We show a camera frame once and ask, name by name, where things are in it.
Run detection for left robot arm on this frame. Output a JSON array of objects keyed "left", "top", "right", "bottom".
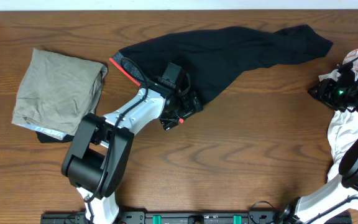
[{"left": 61, "top": 88, "right": 203, "bottom": 223}]

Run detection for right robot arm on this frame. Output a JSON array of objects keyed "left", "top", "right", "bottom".
[{"left": 275, "top": 62, "right": 358, "bottom": 223}]

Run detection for white crumpled garment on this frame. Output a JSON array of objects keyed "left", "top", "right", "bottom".
[{"left": 328, "top": 49, "right": 358, "bottom": 180}]

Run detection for black leggings with red waistband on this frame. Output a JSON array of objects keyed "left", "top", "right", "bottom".
[{"left": 112, "top": 25, "right": 333, "bottom": 105}]

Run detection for black cloth under bag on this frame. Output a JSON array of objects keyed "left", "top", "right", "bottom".
[{"left": 35, "top": 127, "right": 76, "bottom": 143}]

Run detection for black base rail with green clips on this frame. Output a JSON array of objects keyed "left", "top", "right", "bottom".
[{"left": 40, "top": 200, "right": 354, "bottom": 224}]

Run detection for olive green fabric bag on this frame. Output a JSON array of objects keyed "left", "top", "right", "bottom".
[{"left": 12, "top": 49, "right": 108, "bottom": 140}]

